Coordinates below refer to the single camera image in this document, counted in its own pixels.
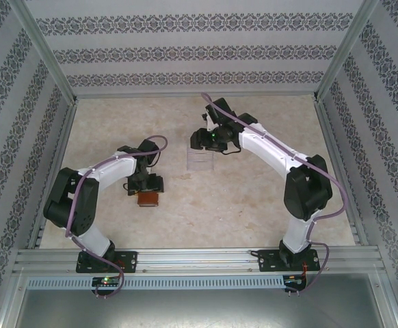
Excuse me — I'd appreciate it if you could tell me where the aluminium upright frame post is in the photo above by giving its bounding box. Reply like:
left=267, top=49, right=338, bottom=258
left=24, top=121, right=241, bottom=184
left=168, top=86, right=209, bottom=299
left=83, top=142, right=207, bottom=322
left=7, top=0, right=79, bottom=105
left=311, top=0, right=381, bottom=103

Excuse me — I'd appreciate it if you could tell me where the brown leather card holder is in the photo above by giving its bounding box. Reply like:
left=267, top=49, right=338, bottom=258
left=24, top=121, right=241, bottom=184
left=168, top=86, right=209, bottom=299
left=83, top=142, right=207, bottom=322
left=136, top=190, right=161, bottom=208

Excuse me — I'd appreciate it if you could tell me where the white slotted cable duct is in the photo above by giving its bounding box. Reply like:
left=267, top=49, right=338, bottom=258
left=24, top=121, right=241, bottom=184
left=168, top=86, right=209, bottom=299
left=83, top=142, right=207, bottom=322
left=26, top=275, right=285, bottom=290

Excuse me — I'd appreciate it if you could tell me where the right controller board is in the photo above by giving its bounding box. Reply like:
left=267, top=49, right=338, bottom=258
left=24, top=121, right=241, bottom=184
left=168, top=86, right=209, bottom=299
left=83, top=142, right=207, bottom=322
left=284, top=274, right=308, bottom=286

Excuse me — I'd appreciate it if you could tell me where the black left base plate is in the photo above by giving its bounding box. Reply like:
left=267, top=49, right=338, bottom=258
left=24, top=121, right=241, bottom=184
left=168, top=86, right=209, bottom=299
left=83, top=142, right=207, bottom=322
left=76, top=251, right=139, bottom=274

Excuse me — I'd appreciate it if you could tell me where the controller board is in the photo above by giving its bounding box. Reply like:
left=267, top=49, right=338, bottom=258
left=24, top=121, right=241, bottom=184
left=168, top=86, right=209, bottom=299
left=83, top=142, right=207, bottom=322
left=284, top=274, right=308, bottom=286
left=92, top=276, right=122, bottom=287

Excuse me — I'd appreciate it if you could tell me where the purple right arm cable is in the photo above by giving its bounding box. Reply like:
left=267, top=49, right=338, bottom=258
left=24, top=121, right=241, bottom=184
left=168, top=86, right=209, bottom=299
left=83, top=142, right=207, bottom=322
left=200, top=92, right=347, bottom=295

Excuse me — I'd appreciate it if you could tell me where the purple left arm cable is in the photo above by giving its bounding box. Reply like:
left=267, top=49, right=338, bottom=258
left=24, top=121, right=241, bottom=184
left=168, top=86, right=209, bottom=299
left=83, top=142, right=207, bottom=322
left=65, top=135, right=170, bottom=301

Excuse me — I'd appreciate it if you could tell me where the aluminium mounting rail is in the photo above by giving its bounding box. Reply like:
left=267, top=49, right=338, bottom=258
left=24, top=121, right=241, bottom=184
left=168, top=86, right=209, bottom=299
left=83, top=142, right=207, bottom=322
left=12, top=248, right=386, bottom=274

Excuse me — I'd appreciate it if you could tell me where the thin black right camera cable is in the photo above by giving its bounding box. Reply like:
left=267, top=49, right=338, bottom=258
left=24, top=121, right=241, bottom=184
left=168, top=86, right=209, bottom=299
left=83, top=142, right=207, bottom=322
left=219, top=145, right=243, bottom=156

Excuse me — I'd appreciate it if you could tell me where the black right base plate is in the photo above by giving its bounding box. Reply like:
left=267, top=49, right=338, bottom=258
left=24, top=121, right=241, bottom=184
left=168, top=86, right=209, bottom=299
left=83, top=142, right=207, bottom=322
left=257, top=249, right=320, bottom=273

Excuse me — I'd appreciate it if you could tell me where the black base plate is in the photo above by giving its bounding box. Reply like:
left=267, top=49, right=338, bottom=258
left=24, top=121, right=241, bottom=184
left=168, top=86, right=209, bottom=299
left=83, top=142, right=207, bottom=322
left=257, top=249, right=320, bottom=273
left=76, top=251, right=139, bottom=274

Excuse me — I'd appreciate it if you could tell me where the grey sheet metal panel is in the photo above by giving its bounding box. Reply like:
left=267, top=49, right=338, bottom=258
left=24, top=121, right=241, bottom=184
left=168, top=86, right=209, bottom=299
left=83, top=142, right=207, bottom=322
left=14, top=288, right=398, bottom=328

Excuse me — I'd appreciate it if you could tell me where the left controller board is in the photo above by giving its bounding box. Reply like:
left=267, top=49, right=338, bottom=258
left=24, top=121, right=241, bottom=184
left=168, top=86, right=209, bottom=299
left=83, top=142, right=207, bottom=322
left=92, top=276, right=122, bottom=287

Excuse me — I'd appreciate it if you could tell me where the aluminium table side rail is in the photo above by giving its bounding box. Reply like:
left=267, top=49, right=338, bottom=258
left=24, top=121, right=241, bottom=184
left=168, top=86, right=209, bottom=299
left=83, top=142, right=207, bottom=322
left=26, top=100, right=80, bottom=250
left=313, top=98, right=370, bottom=247

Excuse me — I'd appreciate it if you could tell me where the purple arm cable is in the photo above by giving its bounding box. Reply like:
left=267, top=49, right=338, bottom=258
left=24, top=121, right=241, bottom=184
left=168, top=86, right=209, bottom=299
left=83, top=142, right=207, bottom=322
left=65, top=135, right=170, bottom=301
left=200, top=92, right=347, bottom=295

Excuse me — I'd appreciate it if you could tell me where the clear plastic card sleeve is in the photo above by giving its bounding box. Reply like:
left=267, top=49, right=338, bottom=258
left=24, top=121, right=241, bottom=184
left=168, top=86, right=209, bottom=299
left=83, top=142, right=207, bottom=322
left=186, top=148, right=216, bottom=172

